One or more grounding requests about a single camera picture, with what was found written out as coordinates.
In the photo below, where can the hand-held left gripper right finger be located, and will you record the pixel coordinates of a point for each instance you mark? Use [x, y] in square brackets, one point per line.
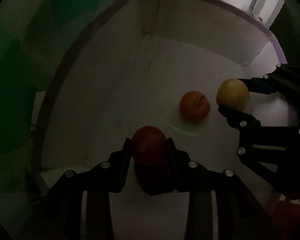
[172, 158]

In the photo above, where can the orange persimmon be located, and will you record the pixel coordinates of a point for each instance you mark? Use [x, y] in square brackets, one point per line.
[193, 108]

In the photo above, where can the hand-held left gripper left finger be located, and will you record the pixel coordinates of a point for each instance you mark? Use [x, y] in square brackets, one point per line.
[125, 158]

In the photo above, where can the red apple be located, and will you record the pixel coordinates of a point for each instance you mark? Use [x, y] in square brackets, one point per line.
[148, 142]

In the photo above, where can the dark red object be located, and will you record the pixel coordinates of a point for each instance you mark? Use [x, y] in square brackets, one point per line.
[287, 217]

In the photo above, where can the yellow apple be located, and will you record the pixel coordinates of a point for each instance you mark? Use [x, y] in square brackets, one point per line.
[232, 93]

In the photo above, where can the large white box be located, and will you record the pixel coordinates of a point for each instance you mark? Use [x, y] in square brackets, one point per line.
[115, 92]

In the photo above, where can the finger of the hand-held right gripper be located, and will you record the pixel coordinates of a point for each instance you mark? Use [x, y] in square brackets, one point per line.
[233, 117]
[261, 88]

